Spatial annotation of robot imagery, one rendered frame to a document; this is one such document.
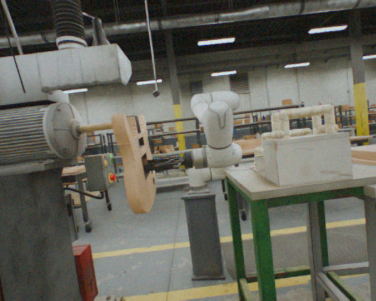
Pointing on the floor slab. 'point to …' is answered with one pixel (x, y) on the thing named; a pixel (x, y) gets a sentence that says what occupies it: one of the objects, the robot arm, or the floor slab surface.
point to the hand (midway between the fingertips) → (146, 165)
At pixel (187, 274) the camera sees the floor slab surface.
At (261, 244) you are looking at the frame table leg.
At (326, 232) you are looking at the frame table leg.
